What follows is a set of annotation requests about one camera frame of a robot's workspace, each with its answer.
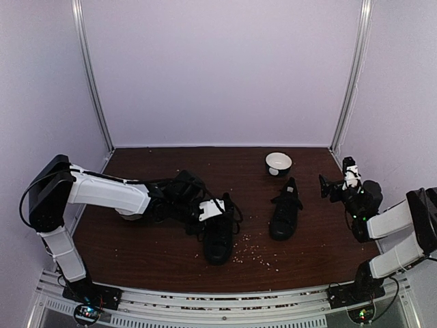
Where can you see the right controller board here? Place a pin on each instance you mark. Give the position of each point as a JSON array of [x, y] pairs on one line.
[[363, 314]]

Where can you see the controller board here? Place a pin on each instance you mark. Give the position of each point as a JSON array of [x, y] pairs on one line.
[[86, 315], [363, 314]]

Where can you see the left controller board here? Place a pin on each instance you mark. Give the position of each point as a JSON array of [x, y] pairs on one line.
[[86, 315]]

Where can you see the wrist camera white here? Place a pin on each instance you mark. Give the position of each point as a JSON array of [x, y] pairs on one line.
[[210, 208], [351, 176]]

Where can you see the left aluminium frame post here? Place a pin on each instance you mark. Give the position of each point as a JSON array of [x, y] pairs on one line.
[[79, 22]]

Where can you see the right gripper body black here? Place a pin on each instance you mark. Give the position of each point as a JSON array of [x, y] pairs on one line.
[[336, 186]]

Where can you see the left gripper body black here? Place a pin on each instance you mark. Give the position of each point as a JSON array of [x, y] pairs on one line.
[[192, 230]]

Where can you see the black canvas shoe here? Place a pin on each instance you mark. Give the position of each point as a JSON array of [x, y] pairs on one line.
[[217, 239], [284, 221]]

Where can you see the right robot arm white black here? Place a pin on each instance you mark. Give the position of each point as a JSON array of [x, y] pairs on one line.
[[361, 201]]

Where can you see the front aluminium rail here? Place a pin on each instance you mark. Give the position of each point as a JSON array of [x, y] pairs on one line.
[[304, 307]]

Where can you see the black white round bowl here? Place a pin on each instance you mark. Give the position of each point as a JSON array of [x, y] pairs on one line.
[[278, 164]]

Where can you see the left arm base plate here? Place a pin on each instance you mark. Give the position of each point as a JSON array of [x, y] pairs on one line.
[[93, 294]]

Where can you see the aluminium frame post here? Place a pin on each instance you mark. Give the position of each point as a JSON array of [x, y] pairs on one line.
[[358, 59], [79, 22]]

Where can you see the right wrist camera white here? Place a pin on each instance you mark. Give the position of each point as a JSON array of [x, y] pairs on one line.
[[351, 176]]

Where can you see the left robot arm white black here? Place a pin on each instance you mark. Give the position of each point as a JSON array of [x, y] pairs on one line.
[[61, 183]]

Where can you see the right aluminium frame post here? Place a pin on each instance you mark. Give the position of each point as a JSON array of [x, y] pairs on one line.
[[358, 59]]

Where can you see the white scalloped bowl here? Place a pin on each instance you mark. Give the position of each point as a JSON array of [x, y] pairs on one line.
[[128, 216]]

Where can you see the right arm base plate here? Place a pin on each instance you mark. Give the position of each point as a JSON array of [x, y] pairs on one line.
[[346, 295]]

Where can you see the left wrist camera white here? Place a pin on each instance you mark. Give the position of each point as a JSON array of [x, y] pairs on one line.
[[210, 208]]

